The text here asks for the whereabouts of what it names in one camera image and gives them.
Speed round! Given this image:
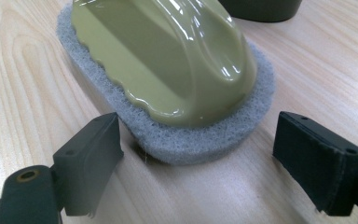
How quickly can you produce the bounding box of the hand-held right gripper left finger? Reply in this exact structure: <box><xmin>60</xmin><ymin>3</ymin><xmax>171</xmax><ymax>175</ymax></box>
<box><xmin>52</xmin><ymin>112</ymin><xmax>125</xmax><ymax>217</ymax></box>

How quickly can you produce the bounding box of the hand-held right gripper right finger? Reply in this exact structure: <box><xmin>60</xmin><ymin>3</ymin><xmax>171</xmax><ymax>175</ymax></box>
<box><xmin>272</xmin><ymin>110</ymin><xmax>358</xmax><ymax>217</ymax></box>

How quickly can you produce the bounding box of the green-handled grey scrubbing sponge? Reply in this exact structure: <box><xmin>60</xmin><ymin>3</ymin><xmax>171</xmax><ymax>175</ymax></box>
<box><xmin>56</xmin><ymin>0</ymin><xmax>277</xmax><ymax>166</ymax></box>

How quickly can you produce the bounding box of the dark green container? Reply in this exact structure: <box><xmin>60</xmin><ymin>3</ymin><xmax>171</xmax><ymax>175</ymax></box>
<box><xmin>217</xmin><ymin>0</ymin><xmax>304</xmax><ymax>23</ymax></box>

